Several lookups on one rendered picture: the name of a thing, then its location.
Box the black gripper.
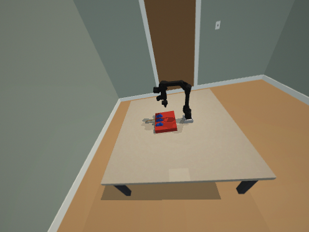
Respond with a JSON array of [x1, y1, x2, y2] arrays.
[[161, 93, 168, 108]]

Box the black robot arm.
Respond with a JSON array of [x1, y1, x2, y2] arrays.
[[153, 80, 192, 120]]

